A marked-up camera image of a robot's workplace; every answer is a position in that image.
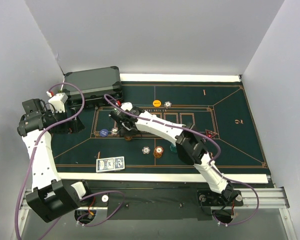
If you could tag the dark green poker mat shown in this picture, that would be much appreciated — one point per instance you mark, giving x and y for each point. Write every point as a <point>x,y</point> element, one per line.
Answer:
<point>219,111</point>

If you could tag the blue blind button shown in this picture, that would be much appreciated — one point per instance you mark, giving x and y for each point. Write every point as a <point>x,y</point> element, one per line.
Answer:
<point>103,133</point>

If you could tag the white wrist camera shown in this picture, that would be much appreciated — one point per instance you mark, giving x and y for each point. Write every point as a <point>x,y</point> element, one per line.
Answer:
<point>126,106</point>
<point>57,102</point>

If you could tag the white blue poker chip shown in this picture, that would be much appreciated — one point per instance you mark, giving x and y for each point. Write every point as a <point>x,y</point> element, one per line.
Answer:
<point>114,131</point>
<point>167,104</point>

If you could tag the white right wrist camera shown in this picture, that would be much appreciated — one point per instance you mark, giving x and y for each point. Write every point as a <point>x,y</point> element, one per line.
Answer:
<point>126,106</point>

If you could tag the orange red chip stack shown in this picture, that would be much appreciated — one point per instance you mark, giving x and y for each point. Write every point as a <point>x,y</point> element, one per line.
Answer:
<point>158,152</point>

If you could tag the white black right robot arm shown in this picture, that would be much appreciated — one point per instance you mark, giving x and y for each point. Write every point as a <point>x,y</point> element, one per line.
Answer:
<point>190,145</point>

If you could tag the black aluminium poker case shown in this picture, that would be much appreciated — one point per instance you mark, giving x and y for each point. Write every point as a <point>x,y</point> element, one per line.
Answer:
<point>95,83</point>

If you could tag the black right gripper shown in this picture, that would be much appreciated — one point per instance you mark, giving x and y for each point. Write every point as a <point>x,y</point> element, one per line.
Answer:
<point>126,127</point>

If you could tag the white blue chip stack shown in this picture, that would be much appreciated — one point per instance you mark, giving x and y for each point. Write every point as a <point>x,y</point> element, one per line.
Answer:
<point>146,150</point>

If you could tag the orange dealer button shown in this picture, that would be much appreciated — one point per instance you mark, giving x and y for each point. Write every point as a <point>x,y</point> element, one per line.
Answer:
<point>156,103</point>

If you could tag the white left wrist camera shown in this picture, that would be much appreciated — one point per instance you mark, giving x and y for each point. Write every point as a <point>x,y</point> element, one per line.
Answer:
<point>57,102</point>

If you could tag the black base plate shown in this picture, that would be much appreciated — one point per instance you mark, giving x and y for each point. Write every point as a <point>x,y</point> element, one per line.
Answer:
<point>130,200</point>

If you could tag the blue playing card deck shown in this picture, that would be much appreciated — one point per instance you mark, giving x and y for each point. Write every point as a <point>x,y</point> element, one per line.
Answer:
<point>110,164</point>

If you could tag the green blue chip stack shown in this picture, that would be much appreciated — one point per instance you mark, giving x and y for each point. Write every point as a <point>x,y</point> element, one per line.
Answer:
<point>173,148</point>

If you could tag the aluminium mounting rail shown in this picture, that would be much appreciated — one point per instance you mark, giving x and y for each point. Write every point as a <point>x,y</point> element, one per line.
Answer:
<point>264,218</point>

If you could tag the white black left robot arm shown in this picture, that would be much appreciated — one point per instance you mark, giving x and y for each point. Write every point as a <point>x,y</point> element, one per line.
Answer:
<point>51,197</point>

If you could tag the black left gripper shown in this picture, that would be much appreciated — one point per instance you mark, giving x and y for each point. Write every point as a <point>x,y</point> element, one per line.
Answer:
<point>68,122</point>

